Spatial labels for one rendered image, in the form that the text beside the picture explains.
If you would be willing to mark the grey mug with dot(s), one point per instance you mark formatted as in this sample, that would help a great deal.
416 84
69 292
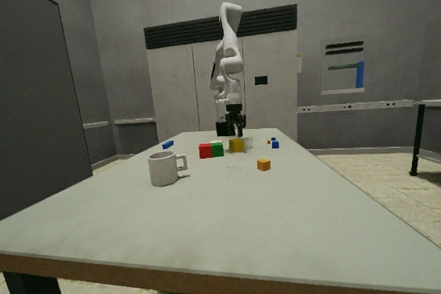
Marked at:
164 172

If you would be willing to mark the red cube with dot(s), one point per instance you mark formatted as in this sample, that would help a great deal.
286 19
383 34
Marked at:
205 151

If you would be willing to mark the green cube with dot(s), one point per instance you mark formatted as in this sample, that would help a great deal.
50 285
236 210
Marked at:
217 149

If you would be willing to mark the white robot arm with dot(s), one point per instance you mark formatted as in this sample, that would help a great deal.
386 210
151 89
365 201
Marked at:
229 88

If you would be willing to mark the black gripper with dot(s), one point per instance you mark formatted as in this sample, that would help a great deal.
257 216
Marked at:
235 117

